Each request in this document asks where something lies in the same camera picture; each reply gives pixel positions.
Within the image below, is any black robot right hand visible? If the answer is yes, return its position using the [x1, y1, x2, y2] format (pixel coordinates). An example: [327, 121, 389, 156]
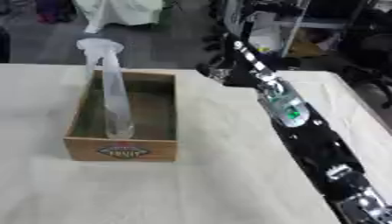
[194, 31, 282, 89]

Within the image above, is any tan cardboard box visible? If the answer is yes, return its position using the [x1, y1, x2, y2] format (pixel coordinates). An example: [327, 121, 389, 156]
[61, 69, 179, 163]

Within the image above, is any white bag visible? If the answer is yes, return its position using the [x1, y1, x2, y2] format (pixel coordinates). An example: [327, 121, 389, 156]
[248, 10, 284, 53]

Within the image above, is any metal shelf rack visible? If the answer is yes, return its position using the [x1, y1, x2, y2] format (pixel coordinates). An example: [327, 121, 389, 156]
[239, 0, 371, 60]

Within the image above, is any white garment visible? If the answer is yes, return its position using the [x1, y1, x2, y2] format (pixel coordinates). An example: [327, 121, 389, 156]
[72, 0, 165, 34]

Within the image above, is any black office chair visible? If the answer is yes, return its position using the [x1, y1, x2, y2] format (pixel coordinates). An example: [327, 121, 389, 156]
[337, 30, 392, 109]

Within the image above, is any red and purple bag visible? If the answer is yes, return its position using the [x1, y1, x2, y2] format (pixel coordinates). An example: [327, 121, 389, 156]
[33, 0, 79, 25]

